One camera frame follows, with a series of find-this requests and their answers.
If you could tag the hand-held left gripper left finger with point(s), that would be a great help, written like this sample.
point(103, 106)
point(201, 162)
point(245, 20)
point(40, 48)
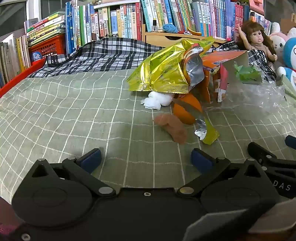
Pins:
point(90, 161)

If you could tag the white tissue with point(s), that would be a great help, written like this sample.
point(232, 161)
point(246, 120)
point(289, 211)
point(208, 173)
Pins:
point(157, 100)

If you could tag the orange peel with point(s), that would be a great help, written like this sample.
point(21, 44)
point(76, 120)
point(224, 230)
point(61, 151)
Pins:
point(185, 112)

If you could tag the yellow curved toy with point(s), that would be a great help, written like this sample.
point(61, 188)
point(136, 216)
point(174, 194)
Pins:
point(194, 31)

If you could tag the green grid tablecloth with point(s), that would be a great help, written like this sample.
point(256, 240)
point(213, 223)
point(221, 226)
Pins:
point(69, 111)

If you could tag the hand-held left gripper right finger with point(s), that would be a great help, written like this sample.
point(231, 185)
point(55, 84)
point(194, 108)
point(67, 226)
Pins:
point(201, 161)

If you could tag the pink box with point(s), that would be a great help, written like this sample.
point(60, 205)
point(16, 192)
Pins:
point(256, 5)

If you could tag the red plastic basket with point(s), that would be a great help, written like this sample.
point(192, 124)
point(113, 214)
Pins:
point(50, 46)

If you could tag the pink white plush toy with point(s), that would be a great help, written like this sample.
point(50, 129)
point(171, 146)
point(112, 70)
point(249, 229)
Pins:
point(278, 42)

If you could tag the golden snack wrapper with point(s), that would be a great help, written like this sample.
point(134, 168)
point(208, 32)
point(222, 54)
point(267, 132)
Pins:
point(161, 69)

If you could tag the green wrapper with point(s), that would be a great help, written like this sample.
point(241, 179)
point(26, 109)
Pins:
point(247, 74)

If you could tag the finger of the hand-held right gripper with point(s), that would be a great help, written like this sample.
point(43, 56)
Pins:
point(259, 150)
point(291, 141)

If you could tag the blue yarn ball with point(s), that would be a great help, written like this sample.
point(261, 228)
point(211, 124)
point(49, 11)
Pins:
point(170, 28)

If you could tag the row of upright books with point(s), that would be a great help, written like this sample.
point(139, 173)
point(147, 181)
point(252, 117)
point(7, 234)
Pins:
point(104, 23)
point(13, 58)
point(196, 16)

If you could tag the brown-haired doll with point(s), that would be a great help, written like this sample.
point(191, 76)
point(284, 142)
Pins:
point(256, 39)

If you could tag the blue round tin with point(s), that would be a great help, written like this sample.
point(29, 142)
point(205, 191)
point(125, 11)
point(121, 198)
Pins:
point(35, 56)

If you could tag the gold silver wrapper strip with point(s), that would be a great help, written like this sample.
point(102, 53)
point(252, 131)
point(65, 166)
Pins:
point(205, 132)

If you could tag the wooden desk organizer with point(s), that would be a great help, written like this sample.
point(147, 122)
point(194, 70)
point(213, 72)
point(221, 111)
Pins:
point(161, 39)

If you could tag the stack of flat books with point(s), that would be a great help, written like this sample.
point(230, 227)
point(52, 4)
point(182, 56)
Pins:
point(46, 27)

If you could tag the red board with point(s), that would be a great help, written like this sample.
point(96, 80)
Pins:
point(20, 77)

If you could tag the black white plaid cloth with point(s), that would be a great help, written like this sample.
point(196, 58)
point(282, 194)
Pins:
point(104, 53)

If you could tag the blue cat plush toy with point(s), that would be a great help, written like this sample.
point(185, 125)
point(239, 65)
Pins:
point(291, 49)
point(288, 75)

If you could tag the torn orange carton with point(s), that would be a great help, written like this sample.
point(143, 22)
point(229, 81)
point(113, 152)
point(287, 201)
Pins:
point(222, 58)

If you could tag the small glass bottle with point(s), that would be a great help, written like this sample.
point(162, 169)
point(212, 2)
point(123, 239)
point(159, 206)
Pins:
point(154, 25)

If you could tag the clear plastic bag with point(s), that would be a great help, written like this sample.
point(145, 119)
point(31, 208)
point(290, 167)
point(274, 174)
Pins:
point(256, 99)

